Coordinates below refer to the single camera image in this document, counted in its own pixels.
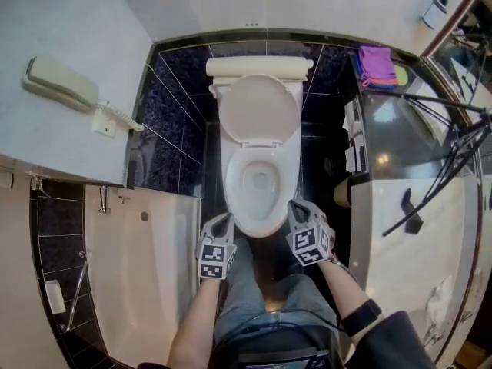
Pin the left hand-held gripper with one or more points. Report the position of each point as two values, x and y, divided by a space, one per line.
213 256

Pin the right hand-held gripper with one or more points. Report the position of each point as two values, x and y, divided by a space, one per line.
307 244

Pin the white toilet seat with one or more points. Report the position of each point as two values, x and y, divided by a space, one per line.
232 190

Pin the person's left forearm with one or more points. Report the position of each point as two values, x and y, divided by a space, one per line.
196 317

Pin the person's right forearm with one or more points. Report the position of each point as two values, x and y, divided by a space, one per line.
338 283

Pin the white toilet bowl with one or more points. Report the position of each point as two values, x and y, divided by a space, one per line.
259 198

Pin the chrome toilet paper holder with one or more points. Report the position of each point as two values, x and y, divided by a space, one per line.
357 140

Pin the white toilet lid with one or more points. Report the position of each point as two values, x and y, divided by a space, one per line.
259 110

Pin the person's legs in blue jeans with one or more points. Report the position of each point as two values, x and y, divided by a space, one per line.
246 283

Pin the white bathtub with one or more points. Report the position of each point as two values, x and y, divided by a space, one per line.
134 267

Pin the black stand on counter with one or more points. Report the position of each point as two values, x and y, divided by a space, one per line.
412 217

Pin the black wristband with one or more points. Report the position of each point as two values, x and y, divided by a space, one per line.
361 317

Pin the marble vanity counter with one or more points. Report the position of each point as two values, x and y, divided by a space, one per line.
407 267

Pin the chrome bathtub tap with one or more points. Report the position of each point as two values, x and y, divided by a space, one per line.
104 200

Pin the black waist-worn device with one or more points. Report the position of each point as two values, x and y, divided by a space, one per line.
284 360

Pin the chrome grab bar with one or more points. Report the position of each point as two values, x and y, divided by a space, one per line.
77 286

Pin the blue cloth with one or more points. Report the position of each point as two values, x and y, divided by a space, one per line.
384 87

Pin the rolled cream bath mat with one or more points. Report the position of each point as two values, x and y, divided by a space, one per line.
257 67

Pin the crumpled white tissue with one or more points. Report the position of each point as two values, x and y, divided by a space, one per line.
440 298

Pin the white folded card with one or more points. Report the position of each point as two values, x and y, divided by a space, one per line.
419 92

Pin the purple cloth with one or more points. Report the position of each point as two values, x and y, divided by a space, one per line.
376 62

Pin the green dish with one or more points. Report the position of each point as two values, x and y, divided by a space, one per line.
402 75

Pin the white soap dish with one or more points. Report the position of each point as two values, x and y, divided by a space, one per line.
55 296

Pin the chrome sink faucet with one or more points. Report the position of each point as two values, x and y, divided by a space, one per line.
438 333

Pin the black tripod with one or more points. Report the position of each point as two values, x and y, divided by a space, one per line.
471 137

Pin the wood-framed mirror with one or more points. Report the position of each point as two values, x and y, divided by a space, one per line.
469 33

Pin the white phone wall plate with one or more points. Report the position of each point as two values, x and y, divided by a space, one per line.
103 126

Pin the beige wall telephone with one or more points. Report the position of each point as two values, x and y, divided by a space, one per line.
57 85

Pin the white bottle in wall holder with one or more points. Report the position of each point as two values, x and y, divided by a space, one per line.
432 12

